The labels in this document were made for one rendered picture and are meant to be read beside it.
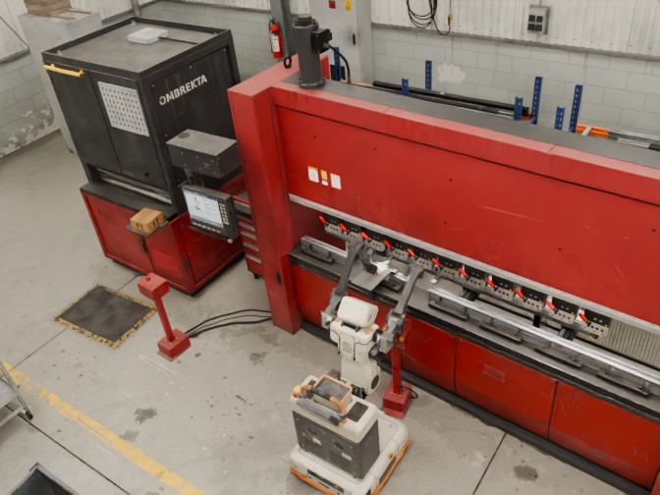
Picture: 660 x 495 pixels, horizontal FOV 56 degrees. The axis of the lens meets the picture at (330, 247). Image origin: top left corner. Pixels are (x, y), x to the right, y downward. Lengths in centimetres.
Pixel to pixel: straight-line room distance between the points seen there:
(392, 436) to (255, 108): 248
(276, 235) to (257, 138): 85
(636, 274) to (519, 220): 70
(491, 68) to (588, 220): 501
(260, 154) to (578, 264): 230
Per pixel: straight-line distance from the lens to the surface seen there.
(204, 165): 465
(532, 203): 376
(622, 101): 813
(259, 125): 456
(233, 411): 526
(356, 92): 431
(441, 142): 384
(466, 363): 469
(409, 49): 890
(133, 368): 588
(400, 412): 506
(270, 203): 485
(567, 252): 385
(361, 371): 419
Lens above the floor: 398
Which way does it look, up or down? 37 degrees down
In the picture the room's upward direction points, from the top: 6 degrees counter-clockwise
